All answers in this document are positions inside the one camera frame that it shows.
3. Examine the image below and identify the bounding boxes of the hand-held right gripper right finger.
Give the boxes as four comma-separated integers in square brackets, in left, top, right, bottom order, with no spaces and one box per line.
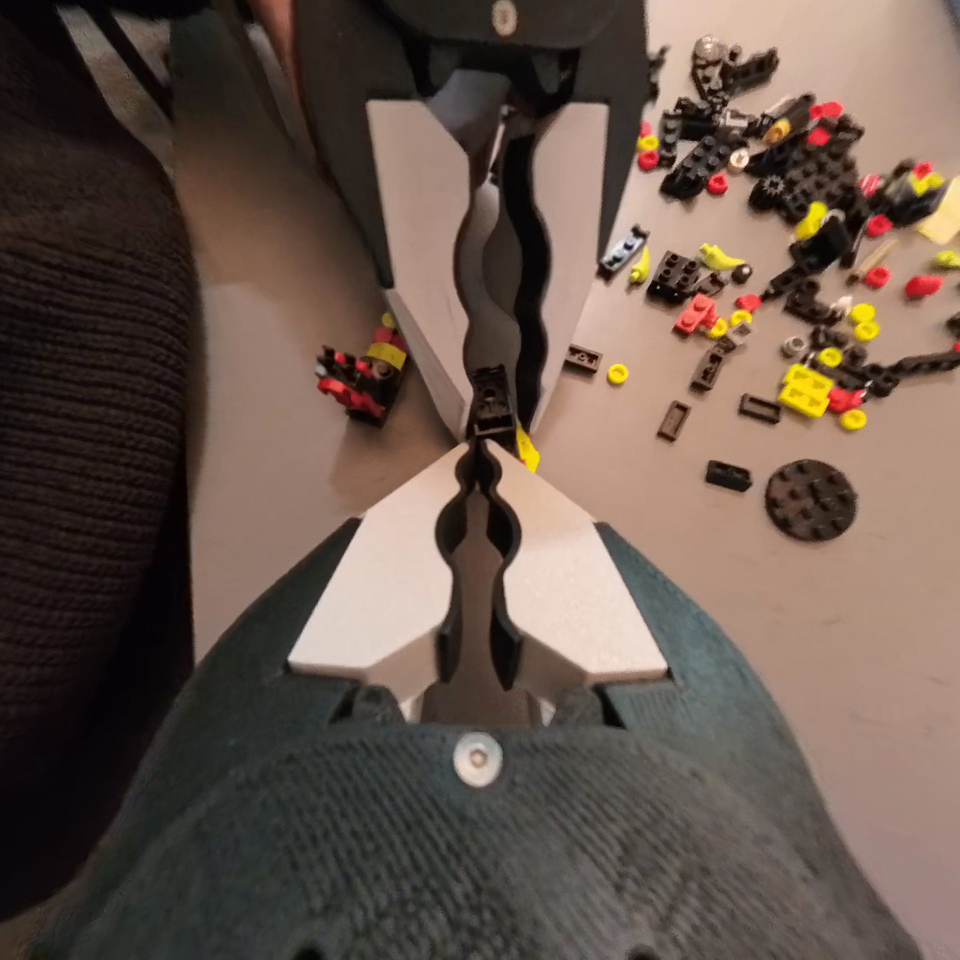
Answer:
[480,439,670,723]

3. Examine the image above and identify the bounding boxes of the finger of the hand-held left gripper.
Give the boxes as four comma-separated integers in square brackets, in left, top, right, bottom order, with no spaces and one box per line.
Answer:
[498,101,612,438]
[366,99,485,442]

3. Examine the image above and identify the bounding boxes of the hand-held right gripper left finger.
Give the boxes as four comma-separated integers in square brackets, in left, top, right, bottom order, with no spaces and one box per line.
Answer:
[286,441,483,723]

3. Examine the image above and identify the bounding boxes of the yellow and red lego assembly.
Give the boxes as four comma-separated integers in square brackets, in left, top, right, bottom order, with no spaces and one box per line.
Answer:
[465,364,543,475]

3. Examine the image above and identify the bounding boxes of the pile of lego pieces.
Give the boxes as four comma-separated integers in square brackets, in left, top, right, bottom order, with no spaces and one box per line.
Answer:
[562,33,960,496]

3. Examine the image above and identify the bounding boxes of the long black red lego assembly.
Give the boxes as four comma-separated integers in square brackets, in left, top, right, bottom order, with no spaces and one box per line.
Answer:
[315,312,411,429]

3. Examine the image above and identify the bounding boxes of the black round lego plate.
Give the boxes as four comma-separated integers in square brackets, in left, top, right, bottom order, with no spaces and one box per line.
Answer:
[764,458,859,543]

